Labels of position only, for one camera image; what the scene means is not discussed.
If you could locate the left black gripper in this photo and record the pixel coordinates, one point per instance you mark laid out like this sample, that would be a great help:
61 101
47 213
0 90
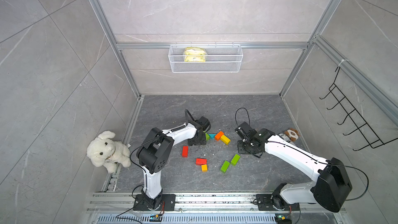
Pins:
203 141

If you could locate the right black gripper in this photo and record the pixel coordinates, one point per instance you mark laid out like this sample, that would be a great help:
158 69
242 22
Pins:
240 151

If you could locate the teal triangle block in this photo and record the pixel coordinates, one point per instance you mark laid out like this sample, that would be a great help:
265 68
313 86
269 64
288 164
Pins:
212 136

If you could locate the orange rectangular block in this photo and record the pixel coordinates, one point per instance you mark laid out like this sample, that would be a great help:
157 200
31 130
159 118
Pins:
218 136

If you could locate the green block pair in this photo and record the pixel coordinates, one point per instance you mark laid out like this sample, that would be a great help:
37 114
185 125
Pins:
225 167
235 160

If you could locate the yellow rectangular block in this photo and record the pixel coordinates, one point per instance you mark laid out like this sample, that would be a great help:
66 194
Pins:
225 139

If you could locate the red block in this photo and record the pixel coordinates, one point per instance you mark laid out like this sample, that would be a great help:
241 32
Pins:
185 151
200 161

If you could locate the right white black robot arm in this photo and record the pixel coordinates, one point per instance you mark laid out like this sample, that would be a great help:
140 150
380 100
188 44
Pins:
329 184

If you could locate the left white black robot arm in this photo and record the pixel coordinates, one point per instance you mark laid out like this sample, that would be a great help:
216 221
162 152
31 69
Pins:
155 150

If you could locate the silver cylindrical object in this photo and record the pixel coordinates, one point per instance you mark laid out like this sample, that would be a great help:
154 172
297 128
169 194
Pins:
284 137

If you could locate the brown white small toy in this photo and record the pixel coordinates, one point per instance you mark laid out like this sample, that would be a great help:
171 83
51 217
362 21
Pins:
292 134

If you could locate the small orange-yellow cube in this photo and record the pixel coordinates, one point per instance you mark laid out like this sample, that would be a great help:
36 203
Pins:
204 168

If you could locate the yellow package in basket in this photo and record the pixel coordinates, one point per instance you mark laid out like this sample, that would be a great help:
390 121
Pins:
194 54

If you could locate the white plush toy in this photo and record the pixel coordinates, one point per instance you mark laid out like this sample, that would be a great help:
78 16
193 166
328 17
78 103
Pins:
104 152

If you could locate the white wire mesh basket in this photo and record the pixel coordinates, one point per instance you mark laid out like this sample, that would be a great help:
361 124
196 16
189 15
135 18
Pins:
220 59

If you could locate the black wire hook rack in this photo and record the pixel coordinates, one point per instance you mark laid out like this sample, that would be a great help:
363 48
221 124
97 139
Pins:
351 113

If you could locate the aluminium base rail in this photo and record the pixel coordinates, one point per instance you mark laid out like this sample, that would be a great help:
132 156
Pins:
204 208

